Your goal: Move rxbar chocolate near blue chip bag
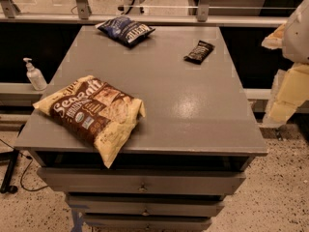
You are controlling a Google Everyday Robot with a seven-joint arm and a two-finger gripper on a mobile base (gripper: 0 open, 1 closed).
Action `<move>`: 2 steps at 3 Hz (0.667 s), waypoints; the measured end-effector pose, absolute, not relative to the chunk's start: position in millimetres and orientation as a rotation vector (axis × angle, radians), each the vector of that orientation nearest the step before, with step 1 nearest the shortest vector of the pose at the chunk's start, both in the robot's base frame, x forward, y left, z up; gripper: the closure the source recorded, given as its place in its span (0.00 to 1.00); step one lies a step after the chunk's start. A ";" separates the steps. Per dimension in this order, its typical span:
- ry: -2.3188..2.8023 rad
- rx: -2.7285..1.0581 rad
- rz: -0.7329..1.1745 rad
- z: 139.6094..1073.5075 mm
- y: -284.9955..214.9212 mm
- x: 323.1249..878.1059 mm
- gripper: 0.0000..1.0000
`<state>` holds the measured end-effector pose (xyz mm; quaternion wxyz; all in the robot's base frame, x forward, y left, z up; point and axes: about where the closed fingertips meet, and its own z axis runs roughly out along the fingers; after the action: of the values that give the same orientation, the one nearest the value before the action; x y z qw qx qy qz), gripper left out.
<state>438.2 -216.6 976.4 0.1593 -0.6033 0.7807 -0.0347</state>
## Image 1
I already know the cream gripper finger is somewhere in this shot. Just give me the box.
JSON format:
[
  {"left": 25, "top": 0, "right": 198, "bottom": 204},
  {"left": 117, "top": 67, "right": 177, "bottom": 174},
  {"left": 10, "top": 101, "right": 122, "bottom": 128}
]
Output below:
[
  {"left": 262, "top": 24, "right": 285, "bottom": 49},
  {"left": 263, "top": 63, "right": 309, "bottom": 126}
]

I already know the black rxbar chocolate bar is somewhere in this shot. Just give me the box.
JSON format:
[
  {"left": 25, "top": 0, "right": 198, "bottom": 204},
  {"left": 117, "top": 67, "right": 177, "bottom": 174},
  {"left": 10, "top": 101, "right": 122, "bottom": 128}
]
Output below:
[{"left": 183, "top": 41, "right": 214, "bottom": 65}]

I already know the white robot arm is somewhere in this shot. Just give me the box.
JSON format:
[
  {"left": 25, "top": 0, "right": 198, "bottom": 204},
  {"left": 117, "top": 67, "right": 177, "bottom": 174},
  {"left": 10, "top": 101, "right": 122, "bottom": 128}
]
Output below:
[{"left": 262, "top": 0, "right": 309, "bottom": 128}]

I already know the blue chip bag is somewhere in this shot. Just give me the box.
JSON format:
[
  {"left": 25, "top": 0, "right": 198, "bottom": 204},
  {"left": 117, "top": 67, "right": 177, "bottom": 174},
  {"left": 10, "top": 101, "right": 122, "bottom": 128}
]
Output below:
[{"left": 96, "top": 15, "right": 155, "bottom": 47}]

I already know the yellow brown sea salt chip bag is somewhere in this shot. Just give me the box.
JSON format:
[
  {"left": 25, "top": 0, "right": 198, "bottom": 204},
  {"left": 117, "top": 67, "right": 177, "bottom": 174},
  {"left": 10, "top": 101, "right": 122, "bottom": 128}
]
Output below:
[{"left": 34, "top": 75, "right": 146, "bottom": 168}]

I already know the grey drawer cabinet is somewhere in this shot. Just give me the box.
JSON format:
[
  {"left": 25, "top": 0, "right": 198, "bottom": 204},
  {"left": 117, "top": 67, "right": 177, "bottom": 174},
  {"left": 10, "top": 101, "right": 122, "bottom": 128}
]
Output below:
[{"left": 16, "top": 26, "right": 267, "bottom": 232}]

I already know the grey metal railing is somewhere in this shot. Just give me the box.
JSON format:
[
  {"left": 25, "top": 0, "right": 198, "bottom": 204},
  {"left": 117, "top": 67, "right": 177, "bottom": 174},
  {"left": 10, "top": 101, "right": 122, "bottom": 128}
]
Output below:
[{"left": 0, "top": 0, "right": 303, "bottom": 27}]

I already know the white pump sanitizer bottle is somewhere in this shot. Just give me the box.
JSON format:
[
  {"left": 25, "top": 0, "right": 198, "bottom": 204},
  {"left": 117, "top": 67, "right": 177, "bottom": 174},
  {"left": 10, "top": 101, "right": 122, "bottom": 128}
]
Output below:
[{"left": 23, "top": 58, "right": 47, "bottom": 91}]

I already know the black stand leg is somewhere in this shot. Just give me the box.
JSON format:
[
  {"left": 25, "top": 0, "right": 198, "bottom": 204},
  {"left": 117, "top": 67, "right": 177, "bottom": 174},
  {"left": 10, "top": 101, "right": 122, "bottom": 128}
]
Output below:
[{"left": 0, "top": 150, "right": 18, "bottom": 194}]

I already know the black cable on floor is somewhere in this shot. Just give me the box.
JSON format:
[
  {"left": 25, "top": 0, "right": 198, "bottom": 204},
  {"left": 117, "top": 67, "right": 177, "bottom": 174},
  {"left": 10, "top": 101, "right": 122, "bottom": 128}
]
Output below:
[{"left": 0, "top": 138, "right": 49, "bottom": 192}]

